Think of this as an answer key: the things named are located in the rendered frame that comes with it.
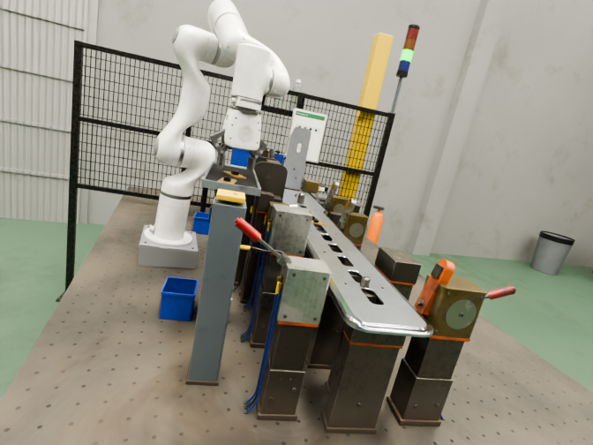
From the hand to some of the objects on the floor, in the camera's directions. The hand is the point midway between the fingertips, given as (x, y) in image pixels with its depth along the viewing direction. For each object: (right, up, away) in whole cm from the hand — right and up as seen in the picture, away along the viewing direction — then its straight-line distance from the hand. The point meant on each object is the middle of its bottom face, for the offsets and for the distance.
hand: (236, 166), depth 99 cm
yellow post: (+33, -87, +171) cm, 195 cm away
